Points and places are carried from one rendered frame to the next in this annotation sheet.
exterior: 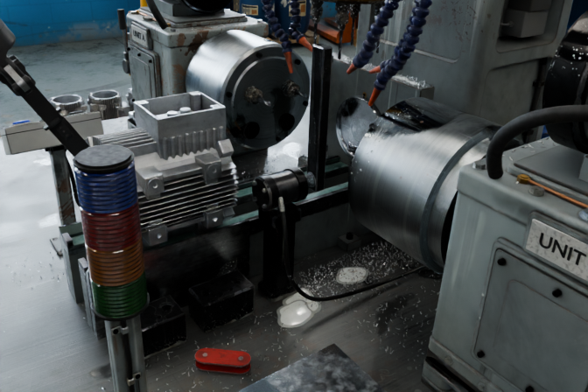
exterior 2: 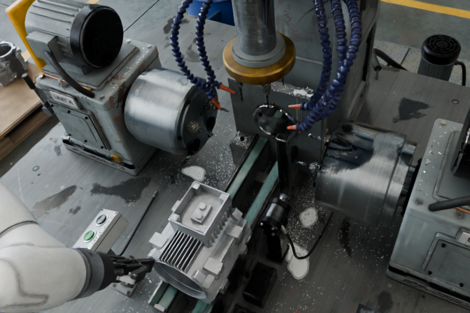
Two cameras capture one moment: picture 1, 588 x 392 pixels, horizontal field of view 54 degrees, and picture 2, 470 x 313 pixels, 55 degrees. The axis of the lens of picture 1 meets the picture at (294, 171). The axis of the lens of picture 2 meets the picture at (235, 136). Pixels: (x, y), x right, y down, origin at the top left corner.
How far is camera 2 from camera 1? 0.72 m
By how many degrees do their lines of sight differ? 27
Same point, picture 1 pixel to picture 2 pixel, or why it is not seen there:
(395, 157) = (350, 186)
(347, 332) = (333, 263)
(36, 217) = not seen: hidden behind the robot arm
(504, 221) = (440, 227)
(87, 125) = (117, 226)
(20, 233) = not seen: hidden behind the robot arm
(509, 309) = (448, 260)
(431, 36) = (305, 48)
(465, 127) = (385, 156)
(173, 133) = (212, 232)
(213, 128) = (226, 209)
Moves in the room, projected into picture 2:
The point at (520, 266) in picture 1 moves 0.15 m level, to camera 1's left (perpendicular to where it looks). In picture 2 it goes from (454, 247) to (399, 279)
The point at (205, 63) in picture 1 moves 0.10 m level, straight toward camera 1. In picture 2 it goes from (145, 117) to (161, 137)
